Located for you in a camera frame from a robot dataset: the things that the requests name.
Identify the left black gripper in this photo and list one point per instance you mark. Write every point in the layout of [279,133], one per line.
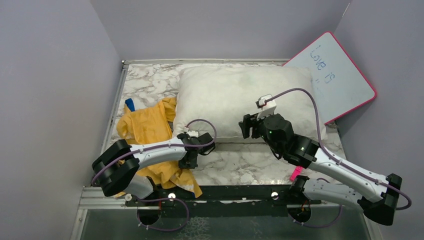
[188,165]

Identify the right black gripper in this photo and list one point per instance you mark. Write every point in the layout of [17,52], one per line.
[249,121]

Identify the yellow Mickey Mouse pillowcase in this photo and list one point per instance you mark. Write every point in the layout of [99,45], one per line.
[151,125]

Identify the white pillow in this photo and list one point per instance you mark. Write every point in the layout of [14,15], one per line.
[215,99]

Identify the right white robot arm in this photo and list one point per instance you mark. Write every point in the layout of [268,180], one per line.
[374,194]

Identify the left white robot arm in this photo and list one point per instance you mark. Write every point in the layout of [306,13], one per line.
[115,171]

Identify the pink marker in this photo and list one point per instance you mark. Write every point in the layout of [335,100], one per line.
[296,172]

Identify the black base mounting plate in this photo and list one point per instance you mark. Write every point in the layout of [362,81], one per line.
[219,201]

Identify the pink framed whiteboard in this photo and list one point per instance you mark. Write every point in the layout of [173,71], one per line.
[338,85]

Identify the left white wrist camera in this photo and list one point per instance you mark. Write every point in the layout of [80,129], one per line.
[193,133]

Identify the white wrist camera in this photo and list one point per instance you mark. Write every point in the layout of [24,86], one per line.
[266,106]
[193,133]

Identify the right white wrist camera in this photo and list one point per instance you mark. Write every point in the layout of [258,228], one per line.
[266,106]

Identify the aluminium table frame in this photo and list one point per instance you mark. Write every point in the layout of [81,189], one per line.
[106,218]

